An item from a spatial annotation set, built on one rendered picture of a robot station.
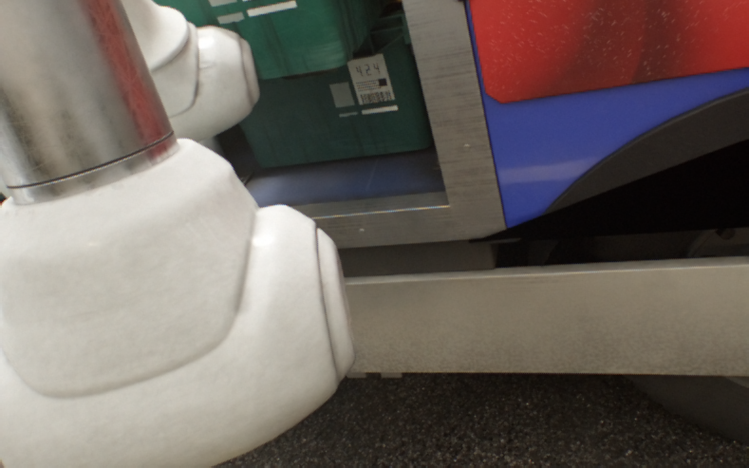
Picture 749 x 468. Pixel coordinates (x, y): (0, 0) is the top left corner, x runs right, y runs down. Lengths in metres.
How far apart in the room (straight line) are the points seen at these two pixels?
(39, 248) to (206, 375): 0.11
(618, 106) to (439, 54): 0.23
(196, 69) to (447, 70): 0.36
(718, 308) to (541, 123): 0.38
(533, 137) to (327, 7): 0.33
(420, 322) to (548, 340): 0.21
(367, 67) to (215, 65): 0.47
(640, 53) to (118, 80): 0.64
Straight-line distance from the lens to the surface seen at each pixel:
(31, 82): 0.41
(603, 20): 0.87
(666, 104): 0.93
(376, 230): 1.06
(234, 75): 0.68
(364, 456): 1.57
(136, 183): 0.41
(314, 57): 0.84
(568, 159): 0.95
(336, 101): 1.15
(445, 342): 1.18
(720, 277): 1.08
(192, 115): 0.69
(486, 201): 0.99
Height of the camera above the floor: 1.15
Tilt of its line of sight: 28 degrees down
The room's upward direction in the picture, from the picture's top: 17 degrees counter-clockwise
